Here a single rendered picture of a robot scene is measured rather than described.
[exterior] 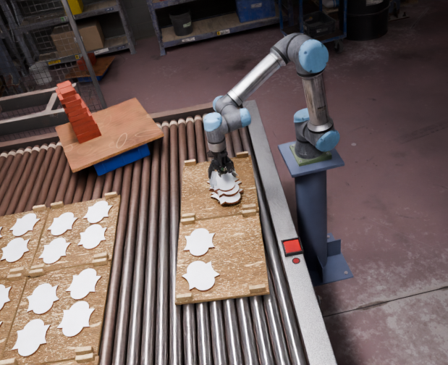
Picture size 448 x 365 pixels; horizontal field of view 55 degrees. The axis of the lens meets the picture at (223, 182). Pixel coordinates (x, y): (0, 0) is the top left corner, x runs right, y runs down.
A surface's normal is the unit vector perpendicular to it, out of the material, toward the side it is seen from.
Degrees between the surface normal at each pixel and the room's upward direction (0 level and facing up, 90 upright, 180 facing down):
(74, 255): 0
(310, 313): 0
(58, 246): 0
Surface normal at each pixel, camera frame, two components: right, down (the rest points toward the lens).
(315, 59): 0.35, 0.43
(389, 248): -0.15, -0.76
